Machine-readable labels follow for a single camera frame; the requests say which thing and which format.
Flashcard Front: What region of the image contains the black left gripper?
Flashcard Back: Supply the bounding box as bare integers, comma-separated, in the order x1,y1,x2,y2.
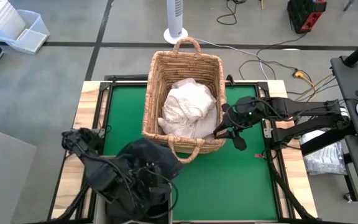
137,160,166,200

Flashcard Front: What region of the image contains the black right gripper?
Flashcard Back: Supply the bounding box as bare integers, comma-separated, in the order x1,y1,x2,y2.
213,96,267,152

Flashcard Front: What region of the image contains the green table mat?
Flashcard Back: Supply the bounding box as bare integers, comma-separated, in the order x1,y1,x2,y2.
103,85,279,222

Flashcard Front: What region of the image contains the woven wicker basket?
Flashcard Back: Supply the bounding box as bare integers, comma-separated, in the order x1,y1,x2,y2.
141,36,228,165

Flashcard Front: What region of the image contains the plastic bag with white items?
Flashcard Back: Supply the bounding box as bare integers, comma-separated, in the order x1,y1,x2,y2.
299,128,348,176

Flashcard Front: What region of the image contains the black diagonal strut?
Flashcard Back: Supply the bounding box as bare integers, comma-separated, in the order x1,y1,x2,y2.
300,124,358,157

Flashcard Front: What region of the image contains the white tower fan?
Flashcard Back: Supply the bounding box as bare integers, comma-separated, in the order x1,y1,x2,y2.
163,0,189,45

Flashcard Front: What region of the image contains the clear plastic tub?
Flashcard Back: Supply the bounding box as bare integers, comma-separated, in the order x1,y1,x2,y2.
0,9,51,55

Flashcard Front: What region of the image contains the white power cable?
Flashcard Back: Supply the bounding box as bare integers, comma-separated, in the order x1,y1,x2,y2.
194,37,272,80

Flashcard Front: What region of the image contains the yellow cable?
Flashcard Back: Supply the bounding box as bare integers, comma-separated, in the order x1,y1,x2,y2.
303,73,335,94

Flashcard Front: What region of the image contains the black aluminium table frame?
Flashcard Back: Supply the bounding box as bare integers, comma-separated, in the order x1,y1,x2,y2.
47,73,319,224

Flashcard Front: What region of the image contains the black floor cable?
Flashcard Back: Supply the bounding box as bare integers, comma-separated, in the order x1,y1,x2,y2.
216,0,248,26
239,32,309,82

